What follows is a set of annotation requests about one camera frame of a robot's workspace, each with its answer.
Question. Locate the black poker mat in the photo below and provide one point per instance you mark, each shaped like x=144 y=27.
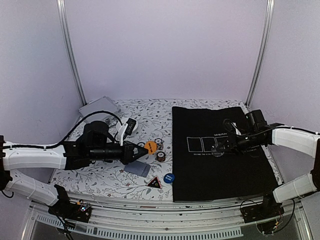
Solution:
x=199 y=176

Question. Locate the front aluminium rail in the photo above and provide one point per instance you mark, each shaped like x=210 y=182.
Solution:
x=129 y=219

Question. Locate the clear round dealer button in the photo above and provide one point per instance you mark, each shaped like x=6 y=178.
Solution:
x=216 y=152

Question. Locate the grey box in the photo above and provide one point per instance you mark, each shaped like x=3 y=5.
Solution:
x=102 y=104

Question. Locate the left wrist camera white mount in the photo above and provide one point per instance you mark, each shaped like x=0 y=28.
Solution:
x=121 y=136

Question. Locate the orange big blind button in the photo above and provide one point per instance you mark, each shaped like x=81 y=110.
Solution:
x=151 y=146

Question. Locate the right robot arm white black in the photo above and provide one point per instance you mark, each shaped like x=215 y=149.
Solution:
x=295 y=150

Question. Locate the white bowl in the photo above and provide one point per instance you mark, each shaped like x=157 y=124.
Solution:
x=130 y=124

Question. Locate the left aluminium frame post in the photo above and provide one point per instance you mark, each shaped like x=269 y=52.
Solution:
x=61 y=7

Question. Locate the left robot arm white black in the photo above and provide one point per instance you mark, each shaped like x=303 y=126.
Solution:
x=95 y=144

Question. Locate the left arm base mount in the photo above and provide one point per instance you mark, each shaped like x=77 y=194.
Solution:
x=80 y=211

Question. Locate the black red 100 chip stack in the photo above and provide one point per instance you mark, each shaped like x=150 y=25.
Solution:
x=160 y=156

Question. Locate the blue small blind button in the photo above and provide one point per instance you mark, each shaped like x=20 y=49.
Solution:
x=169 y=178

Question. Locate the right aluminium frame post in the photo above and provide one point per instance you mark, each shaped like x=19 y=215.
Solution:
x=267 y=24

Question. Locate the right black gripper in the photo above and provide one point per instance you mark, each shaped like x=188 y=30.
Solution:
x=233 y=146

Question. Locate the green blue 50 chip stack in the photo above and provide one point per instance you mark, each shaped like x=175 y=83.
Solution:
x=141 y=144

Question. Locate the triangular all in marker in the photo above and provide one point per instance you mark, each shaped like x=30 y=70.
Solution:
x=155 y=183

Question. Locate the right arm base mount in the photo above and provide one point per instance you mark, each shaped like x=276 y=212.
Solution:
x=269 y=208

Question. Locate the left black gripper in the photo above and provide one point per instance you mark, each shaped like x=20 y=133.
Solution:
x=128 y=156

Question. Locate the aluminium frame post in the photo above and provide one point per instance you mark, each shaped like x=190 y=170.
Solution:
x=267 y=24
x=61 y=7

